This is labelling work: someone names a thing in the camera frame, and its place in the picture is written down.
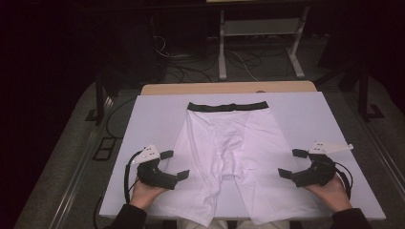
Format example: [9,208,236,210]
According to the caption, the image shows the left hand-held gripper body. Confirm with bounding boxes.
[131,143,180,191]

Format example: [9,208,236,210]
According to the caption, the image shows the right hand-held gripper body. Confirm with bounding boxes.
[290,139,354,189]

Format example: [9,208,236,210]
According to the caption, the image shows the white shorts with black waistband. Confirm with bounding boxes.
[148,100,323,227]

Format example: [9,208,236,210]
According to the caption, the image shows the person's left hand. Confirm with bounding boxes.
[128,177,168,211]

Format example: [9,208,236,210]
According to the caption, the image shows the person's right hand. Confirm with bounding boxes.
[304,175,352,214]

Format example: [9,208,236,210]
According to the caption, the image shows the white board table cover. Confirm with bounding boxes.
[98,91,387,222]

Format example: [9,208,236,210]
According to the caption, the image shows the person's lap in light trousers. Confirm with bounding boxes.
[176,219,290,229]

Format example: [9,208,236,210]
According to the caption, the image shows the black metal stand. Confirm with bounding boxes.
[85,73,106,126]
[357,63,385,122]

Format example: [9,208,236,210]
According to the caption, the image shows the left hand-held gripper black cable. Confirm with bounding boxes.
[123,151,142,204]

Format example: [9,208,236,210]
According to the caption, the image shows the hand-held gripper black cable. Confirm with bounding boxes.
[333,161,354,200]
[123,151,142,204]

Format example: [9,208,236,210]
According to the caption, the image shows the right hand-held gripper black cable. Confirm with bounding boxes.
[333,161,354,200]

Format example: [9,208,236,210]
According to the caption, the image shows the black floor cable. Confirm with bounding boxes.
[105,96,138,139]

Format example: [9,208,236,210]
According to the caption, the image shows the metal floor rail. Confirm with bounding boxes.
[350,94,405,198]
[47,94,116,229]

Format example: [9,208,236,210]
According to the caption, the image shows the bundle of black floor cables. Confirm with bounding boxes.
[165,52,221,84]

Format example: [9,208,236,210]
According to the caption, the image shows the white floor cable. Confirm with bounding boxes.
[228,50,260,82]

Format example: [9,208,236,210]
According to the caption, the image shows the white metal stand frame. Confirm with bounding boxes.
[218,5,311,81]

